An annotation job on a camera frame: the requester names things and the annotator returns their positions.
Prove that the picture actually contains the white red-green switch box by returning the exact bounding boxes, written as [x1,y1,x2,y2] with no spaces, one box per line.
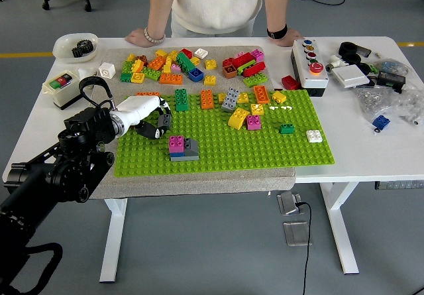
[42,70,86,111]

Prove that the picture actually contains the black wristwatch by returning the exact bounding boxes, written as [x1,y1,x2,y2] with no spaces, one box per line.
[266,23,288,40]

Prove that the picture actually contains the push-button control box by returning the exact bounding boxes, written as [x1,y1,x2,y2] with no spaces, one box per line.
[290,38,330,97]

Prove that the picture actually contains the white switch panel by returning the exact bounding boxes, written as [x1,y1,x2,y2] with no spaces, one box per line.
[331,65,371,90]

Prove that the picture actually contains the large red toy brick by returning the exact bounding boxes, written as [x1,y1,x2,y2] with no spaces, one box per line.
[231,52,256,70]

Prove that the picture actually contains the black power cord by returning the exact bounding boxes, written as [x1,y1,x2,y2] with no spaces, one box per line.
[294,201,314,295]

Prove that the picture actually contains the person's left hand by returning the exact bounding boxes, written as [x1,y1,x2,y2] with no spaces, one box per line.
[274,27,305,48]

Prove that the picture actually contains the white pipe fitting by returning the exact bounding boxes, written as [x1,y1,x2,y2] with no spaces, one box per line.
[325,54,348,74]

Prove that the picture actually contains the white table leg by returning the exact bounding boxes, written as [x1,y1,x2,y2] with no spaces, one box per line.
[319,182,360,275]
[99,198,129,283]

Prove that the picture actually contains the red curved toy brick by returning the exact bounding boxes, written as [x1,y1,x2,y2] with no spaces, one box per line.
[241,61,267,78]

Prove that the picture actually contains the person's right hand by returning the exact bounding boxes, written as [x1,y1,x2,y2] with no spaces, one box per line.
[124,28,166,48]

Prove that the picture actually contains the clear bag of screws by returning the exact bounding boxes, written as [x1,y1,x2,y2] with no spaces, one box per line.
[354,86,403,123]

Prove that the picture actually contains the lime long toy brick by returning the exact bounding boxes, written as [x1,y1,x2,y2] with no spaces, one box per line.
[242,72,269,89]

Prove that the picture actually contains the person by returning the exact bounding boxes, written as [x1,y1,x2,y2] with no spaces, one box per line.
[170,0,265,38]

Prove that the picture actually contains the black tape roll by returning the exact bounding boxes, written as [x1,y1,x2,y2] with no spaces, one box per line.
[338,41,360,56]
[343,52,362,66]

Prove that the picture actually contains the grey-brown mat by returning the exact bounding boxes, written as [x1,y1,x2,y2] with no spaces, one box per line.
[70,45,297,200]

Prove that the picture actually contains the clear bag of parts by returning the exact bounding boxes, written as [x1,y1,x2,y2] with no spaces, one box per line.
[396,82,424,127]

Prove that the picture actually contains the white bowl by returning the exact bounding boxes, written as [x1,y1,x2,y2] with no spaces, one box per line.
[52,32,100,64]

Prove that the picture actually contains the clear bag blue parts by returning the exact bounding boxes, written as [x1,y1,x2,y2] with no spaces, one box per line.
[372,58,410,77]

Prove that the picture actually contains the table height control panel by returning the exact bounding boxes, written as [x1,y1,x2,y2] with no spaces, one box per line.
[374,180,424,191]

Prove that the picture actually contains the green baseplate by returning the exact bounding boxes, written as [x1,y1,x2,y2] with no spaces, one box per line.
[114,89,336,178]

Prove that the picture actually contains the yellow curved toy brick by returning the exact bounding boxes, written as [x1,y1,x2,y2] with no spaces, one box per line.
[227,107,251,131]

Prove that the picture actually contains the grey long toy brick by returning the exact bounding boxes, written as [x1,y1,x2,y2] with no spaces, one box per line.
[221,87,240,113]

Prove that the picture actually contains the green long toy brick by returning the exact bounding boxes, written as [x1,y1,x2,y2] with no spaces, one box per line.
[175,52,196,74]
[174,88,189,112]

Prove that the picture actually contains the grey sloped toy brick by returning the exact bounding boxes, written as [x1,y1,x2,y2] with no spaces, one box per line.
[157,112,172,131]
[183,138,200,158]

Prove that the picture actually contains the white cube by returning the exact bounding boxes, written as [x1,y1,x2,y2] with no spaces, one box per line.
[98,62,117,80]

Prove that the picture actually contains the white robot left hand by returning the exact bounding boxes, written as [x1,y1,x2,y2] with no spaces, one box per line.
[115,95,174,140]

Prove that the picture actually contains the lime flat toy brick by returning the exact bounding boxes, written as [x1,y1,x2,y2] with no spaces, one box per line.
[235,59,258,74]

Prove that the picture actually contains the bead bracelet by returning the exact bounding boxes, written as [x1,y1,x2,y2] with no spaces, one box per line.
[143,26,167,43]

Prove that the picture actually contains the black power adapter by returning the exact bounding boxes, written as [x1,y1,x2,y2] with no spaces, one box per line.
[376,71,407,94]

